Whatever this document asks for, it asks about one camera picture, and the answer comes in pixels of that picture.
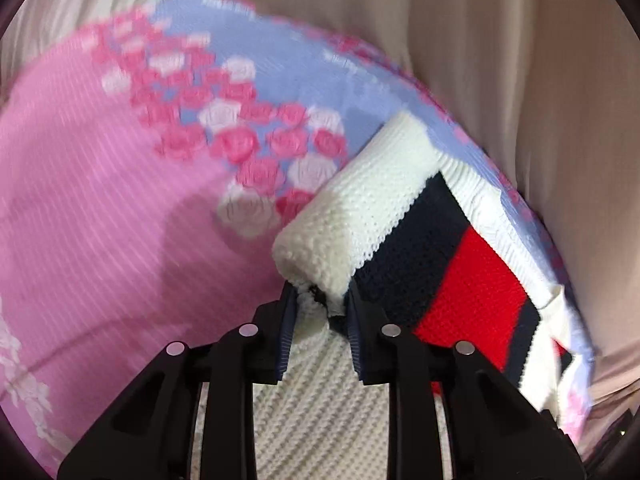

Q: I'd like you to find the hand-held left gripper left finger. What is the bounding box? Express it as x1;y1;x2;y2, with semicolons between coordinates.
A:
57;282;301;480

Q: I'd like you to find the white curtain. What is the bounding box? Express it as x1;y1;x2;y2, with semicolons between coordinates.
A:
0;0;166;111

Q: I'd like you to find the pink floral bedsheet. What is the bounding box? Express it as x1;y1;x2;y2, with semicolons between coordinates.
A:
0;0;598;480

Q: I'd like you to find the white striped knit sweater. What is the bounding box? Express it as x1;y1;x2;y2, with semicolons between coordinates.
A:
192;110;576;480

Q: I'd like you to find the beige cloth backdrop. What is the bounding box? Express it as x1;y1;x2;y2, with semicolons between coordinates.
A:
165;0;640;461

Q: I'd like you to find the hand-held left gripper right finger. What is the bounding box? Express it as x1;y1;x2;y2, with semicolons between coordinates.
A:
345;280;586;480

